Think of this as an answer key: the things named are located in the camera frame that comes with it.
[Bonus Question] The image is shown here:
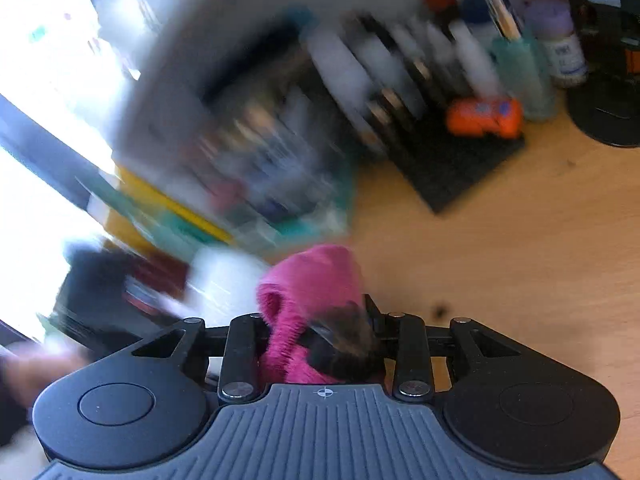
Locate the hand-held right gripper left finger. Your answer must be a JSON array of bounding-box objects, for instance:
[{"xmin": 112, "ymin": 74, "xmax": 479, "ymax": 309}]
[{"xmin": 131, "ymin": 312, "xmax": 267, "ymax": 404}]

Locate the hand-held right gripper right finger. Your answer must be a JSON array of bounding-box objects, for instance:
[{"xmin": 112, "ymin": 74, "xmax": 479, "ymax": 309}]
[{"xmin": 362, "ymin": 294, "xmax": 522, "ymax": 404}]

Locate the pink terry towel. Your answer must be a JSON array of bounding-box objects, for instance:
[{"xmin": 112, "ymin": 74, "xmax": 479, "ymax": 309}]
[{"xmin": 256, "ymin": 244, "xmax": 387, "ymax": 387}]

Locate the white ceramic bowl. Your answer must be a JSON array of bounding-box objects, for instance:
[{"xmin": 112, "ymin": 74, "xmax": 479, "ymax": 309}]
[{"xmin": 170, "ymin": 246, "xmax": 273, "ymax": 331}]

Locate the yellow plastic container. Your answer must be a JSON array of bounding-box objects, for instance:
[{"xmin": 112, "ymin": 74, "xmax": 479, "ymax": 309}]
[{"xmin": 106, "ymin": 164, "xmax": 233, "ymax": 257}]

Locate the black grid tray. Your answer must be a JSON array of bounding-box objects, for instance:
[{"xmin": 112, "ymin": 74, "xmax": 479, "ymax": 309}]
[{"xmin": 387, "ymin": 122, "xmax": 527, "ymax": 215}]

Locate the teal glass perfume bottle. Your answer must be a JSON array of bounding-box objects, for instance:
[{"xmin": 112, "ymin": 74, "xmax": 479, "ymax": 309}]
[{"xmin": 491, "ymin": 32, "xmax": 557, "ymax": 122}]

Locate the white shelf unit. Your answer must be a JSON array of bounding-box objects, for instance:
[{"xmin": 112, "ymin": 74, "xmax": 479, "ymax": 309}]
[{"xmin": 114, "ymin": 0, "xmax": 566, "ymax": 161}]

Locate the purple-lidded toothpick jar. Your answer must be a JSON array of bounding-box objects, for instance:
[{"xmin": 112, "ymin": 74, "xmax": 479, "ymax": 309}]
[{"xmin": 522, "ymin": 1, "xmax": 590, "ymax": 89}]

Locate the blue-capped bottle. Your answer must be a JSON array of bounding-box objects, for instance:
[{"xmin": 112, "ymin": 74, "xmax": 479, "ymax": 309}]
[{"xmin": 461, "ymin": 0, "xmax": 496, "ymax": 28}]

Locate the red-capped bottle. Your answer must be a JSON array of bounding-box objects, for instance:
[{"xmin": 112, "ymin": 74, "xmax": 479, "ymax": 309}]
[{"xmin": 422, "ymin": 0, "xmax": 460, "ymax": 18}]

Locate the black phone stand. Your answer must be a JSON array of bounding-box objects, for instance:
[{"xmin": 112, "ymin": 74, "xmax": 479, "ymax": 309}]
[{"xmin": 566, "ymin": 0, "xmax": 640, "ymax": 149}]

